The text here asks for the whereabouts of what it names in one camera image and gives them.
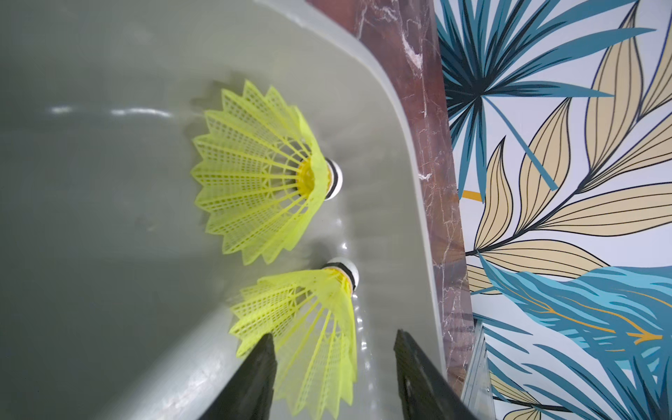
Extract yellow shuttlecock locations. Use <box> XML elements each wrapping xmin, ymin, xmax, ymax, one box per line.
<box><xmin>191</xmin><ymin>80</ymin><xmax>344</xmax><ymax>265</ymax></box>
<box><xmin>229</xmin><ymin>257</ymin><xmax>361</xmax><ymax>419</ymax></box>

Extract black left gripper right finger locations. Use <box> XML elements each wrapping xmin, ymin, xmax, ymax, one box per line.
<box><xmin>394</xmin><ymin>329</ymin><xmax>475</xmax><ymax>420</ymax></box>

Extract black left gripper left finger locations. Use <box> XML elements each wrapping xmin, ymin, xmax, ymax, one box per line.
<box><xmin>201</xmin><ymin>334</ymin><xmax>278</xmax><ymax>420</ymax></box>

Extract grey-green plastic storage tray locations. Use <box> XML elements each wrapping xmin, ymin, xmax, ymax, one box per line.
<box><xmin>1</xmin><ymin>1</ymin><xmax>446</xmax><ymax>419</ymax></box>

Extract aluminium frame post right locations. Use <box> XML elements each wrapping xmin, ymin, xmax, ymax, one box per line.
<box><xmin>461</xmin><ymin>320</ymin><xmax>496</xmax><ymax>420</ymax></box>

